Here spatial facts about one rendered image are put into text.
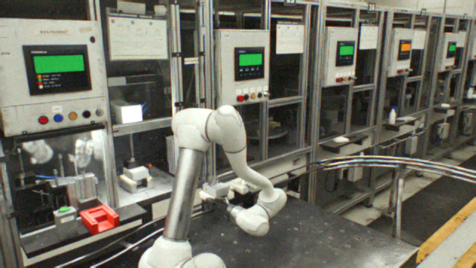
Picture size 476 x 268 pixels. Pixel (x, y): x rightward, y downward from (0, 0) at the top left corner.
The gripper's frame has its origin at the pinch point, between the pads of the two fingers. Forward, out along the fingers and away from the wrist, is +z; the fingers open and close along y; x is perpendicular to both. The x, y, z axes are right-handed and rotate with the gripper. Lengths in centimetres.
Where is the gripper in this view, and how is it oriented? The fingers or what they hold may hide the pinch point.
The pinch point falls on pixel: (211, 200)
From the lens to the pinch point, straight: 201.8
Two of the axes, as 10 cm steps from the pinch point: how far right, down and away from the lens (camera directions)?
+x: -7.5, 1.7, -6.4
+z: -6.6, -1.9, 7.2
